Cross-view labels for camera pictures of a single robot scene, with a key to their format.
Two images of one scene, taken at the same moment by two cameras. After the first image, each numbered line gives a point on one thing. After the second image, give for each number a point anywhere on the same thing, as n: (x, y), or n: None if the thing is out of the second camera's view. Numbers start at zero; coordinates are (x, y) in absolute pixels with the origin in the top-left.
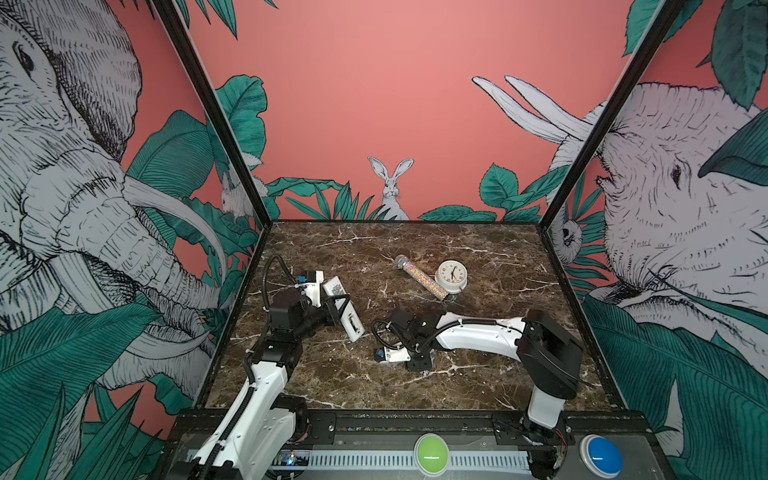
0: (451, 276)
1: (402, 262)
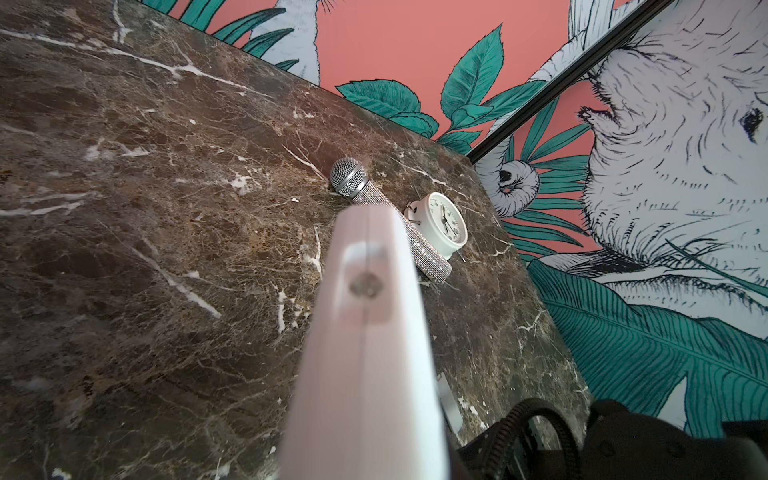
0: (437, 224)
1: (350, 178)
